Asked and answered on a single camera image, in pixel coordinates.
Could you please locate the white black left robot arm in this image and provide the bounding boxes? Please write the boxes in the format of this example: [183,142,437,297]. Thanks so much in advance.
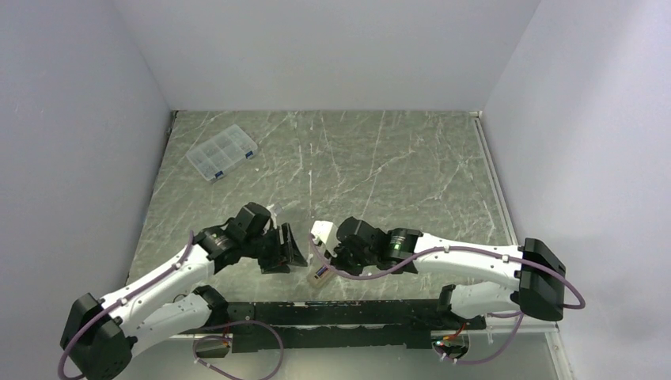
[57,202,307,379]

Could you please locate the aluminium frame rail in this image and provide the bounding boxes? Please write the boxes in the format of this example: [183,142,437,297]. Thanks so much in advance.
[469,112,574,379]

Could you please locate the white remote control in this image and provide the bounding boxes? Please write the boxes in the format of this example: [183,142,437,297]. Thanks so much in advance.
[306,265,333,288]

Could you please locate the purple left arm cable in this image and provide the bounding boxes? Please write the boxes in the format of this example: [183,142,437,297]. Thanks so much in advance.
[57,230,196,380]

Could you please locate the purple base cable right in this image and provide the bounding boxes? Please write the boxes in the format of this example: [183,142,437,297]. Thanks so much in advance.
[432,312,525,367]

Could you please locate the clear plastic organizer box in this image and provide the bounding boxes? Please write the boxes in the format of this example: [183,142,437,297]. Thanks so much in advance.
[186,124,259,183]

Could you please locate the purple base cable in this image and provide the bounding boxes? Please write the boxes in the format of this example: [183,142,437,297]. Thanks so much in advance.
[432,312,525,367]
[192,320,286,380]

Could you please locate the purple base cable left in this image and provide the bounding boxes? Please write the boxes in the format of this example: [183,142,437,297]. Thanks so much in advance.
[192,320,286,380]

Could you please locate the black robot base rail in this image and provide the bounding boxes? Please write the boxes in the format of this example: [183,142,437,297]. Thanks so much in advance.
[226,299,487,353]

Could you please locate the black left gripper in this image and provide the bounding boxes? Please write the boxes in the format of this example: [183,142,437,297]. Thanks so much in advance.
[243,222,306,274]

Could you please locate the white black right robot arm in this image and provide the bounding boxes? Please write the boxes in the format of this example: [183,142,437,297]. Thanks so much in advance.
[309,217,568,329]

